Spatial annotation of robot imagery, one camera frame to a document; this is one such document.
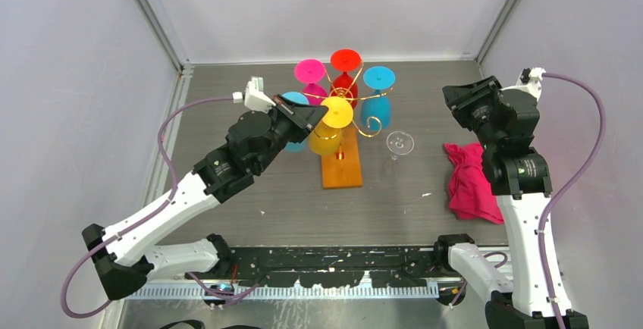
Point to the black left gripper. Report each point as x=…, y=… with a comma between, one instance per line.
x=303, y=117

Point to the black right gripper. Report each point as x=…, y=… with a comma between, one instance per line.
x=461, y=98

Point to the blue wine glass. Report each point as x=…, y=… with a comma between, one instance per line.
x=299, y=98
x=375, y=112

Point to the yellow wine glass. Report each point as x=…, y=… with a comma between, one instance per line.
x=327, y=135

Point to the pink wine glass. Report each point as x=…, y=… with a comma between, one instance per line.
x=310, y=72

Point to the red wine glass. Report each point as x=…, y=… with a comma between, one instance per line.
x=345, y=85

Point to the clear wine glass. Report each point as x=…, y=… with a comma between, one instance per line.
x=399, y=145

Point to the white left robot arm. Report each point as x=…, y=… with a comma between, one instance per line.
x=127, y=255

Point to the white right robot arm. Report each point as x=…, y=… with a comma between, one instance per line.
x=534, y=297

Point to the crumpled pink cloth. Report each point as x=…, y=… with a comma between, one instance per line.
x=469, y=191

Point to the gold wire wine glass rack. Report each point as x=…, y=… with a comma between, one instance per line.
x=343, y=169

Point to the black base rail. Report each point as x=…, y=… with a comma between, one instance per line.
x=333, y=266

